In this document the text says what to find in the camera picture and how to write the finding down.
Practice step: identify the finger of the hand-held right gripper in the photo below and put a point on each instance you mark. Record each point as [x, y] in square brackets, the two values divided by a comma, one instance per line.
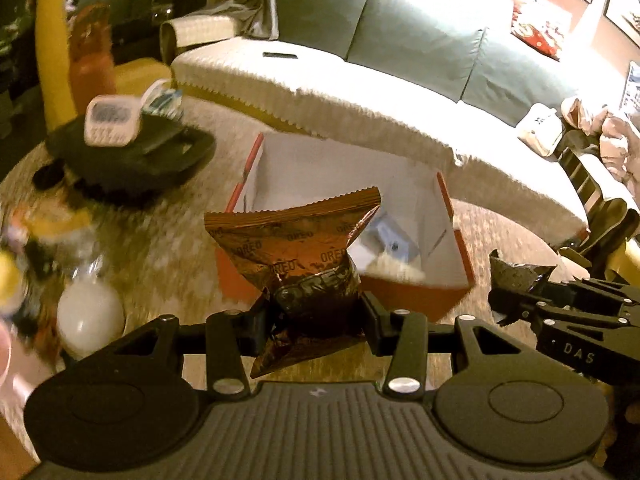
[515, 305]
[600, 292]

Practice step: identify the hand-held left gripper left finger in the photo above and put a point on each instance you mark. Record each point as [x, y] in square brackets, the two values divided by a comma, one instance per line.
[256, 329]

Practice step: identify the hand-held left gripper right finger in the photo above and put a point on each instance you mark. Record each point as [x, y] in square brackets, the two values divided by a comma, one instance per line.
[374, 321]

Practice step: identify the dark crinkled packet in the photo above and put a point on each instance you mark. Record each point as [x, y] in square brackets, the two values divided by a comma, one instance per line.
[522, 270]

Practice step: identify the clear crinkled wrapper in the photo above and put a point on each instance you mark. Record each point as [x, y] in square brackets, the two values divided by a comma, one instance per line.
[392, 269]

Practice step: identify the brown cookie packet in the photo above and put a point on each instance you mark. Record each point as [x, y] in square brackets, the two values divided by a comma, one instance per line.
[300, 260]

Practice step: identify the blue white snack packet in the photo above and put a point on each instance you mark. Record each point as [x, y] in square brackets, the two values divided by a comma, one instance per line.
[392, 237]

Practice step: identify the red cardboard box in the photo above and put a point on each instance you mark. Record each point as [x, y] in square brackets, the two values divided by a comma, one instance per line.
[430, 240]

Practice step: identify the striped armrest cover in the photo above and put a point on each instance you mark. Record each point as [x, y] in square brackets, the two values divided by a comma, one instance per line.
[600, 205]

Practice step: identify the white egg-shaped teapot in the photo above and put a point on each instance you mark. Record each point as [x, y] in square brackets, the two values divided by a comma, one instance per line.
[90, 317]

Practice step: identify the white tote bag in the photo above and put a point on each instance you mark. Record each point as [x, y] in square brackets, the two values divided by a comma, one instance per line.
[541, 130]

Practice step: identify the black tray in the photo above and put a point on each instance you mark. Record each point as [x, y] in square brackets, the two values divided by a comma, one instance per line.
[150, 160]

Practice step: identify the blue patterned pillow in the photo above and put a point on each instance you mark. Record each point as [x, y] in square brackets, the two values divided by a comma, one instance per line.
[632, 85]

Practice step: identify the white quilted sofa cover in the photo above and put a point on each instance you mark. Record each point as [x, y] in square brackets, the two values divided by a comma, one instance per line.
[350, 95]

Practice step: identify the white digital timer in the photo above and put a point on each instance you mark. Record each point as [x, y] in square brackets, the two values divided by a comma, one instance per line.
[111, 121]

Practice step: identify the black phone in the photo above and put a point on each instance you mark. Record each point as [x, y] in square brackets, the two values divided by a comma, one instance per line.
[279, 55]

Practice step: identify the red printed pillow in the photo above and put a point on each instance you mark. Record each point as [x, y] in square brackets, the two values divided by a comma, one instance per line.
[542, 22]

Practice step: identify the green sofa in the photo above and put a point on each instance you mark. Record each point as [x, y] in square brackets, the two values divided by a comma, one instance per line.
[400, 25]

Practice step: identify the rolled white quilted cover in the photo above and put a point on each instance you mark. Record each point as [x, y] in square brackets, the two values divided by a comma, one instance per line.
[200, 32]

